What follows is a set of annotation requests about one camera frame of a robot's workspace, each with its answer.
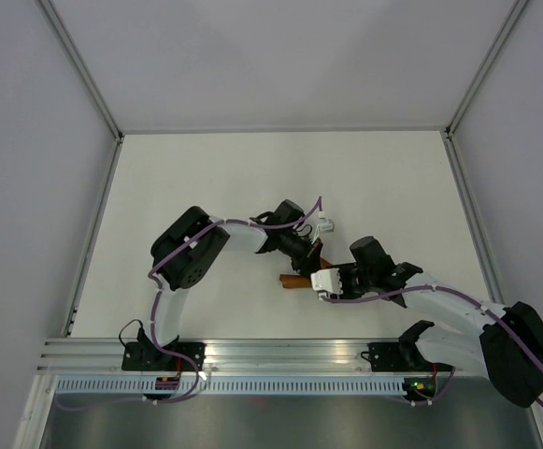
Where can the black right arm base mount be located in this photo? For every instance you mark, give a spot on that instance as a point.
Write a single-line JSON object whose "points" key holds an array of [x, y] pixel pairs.
{"points": [[393, 356]]}

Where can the left aluminium corner post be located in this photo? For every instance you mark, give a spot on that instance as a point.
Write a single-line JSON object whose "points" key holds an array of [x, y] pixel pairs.
{"points": [[71, 52]]}

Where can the left aluminium side rail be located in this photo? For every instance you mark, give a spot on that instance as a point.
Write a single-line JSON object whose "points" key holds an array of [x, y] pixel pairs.
{"points": [[87, 251]]}

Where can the brown cloth napkin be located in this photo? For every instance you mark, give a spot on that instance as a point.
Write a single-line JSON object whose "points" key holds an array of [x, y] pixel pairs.
{"points": [[299, 281]]}

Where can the aluminium front frame rail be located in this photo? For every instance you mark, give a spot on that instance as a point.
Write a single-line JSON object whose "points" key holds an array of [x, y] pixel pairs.
{"points": [[239, 357]]}

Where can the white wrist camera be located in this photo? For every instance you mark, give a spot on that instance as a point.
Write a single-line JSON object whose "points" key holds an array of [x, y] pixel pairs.
{"points": [[323, 225], [327, 284]]}

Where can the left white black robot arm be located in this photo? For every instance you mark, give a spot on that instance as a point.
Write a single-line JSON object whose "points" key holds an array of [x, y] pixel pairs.
{"points": [[187, 249]]}

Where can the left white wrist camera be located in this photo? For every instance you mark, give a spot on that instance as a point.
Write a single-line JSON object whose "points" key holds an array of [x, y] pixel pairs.
{"points": [[323, 225]]}

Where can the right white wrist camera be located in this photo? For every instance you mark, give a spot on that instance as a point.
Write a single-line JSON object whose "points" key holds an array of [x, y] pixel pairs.
{"points": [[327, 284]]}

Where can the white slotted cable duct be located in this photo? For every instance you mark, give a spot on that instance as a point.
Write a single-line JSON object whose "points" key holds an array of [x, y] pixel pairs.
{"points": [[235, 385]]}

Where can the aluminium corner post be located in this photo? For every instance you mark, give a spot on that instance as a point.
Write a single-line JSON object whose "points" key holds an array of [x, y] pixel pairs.
{"points": [[488, 61], [71, 52]]}

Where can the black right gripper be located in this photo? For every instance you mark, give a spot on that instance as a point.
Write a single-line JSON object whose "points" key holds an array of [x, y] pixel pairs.
{"points": [[346, 293]]}

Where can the aluminium side rail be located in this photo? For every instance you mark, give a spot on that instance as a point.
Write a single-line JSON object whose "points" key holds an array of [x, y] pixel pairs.
{"points": [[87, 251], [482, 247]]}

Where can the right aluminium corner post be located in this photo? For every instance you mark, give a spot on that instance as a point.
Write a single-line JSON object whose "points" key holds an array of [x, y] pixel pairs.
{"points": [[488, 61]]}

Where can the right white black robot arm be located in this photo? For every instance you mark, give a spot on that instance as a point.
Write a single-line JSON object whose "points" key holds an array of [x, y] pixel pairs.
{"points": [[502, 344]]}

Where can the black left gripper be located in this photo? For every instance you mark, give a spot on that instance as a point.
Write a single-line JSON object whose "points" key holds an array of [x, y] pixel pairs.
{"points": [[309, 261]]}

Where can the right aluminium side rail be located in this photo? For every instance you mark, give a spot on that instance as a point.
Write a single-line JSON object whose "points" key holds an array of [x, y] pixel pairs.
{"points": [[482, 247]]}

